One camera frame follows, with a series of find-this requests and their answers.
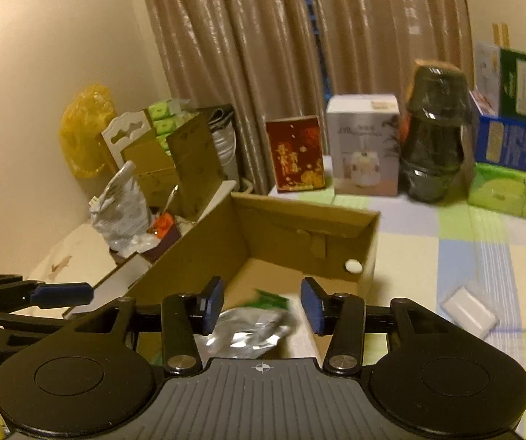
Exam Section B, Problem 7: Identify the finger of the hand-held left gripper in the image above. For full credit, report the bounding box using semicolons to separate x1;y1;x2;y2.
0;309;76;335
0;274;95;313

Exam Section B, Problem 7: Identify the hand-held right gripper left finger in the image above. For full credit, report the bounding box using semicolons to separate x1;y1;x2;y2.
68;276;225;375

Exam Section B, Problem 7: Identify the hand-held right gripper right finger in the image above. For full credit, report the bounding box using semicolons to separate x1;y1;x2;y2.
300;276;463;375

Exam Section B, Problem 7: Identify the silver green foil pouch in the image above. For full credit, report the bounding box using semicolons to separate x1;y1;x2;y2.
205;289;297;359

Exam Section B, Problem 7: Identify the brown cardboard box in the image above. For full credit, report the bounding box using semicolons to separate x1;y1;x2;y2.
63;192;382;363

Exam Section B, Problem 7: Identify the checked cloth desktop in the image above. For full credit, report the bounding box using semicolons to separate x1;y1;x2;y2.
269;156;526;440

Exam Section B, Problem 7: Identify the cream bed sheet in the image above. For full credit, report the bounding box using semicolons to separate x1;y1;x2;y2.
15;222;121;294

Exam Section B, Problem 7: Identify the dark red box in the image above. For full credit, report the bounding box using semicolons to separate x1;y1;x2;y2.
109;213;183;264

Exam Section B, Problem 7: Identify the orange packet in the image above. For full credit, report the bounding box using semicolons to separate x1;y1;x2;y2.
152;214;175;235

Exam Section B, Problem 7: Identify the silver printed bag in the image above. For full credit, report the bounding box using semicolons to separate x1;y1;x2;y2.
89;160;151;253

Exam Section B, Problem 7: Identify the brown carton with flap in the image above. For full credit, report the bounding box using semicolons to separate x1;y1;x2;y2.
123;140;176;202

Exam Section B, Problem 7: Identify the red gold box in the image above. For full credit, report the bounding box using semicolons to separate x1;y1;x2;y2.
265;114;327;194

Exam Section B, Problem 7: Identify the stack of white buckets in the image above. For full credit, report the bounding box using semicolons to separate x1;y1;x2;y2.
210;121;240;182

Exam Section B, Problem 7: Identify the clear plastic box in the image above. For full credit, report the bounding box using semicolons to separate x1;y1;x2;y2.
441;283;498;336

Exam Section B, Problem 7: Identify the yellow plastic bag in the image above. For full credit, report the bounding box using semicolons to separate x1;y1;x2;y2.
60;83;117;179

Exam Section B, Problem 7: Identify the white humidifier box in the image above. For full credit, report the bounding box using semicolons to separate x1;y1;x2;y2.
326;94;402;196

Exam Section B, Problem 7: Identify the white carved chair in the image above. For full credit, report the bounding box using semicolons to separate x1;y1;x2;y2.
101;111;156;172

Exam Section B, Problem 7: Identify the bundle of green tissue packs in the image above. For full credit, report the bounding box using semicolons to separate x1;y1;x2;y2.
147;98;190;152

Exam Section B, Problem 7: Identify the dark green jar stack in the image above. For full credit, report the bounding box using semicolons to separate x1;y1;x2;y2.
400;65;470;203

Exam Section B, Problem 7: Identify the blue printed box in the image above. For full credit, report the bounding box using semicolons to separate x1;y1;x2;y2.
469;89;526;170

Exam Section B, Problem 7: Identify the orange brown box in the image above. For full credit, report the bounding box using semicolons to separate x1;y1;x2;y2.
414;58;453;73

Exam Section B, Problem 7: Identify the white flower print box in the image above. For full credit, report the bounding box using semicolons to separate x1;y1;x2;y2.
474;40;503;99

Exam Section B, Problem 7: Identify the metal spoon handle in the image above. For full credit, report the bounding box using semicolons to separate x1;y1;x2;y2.
166;183;182;217

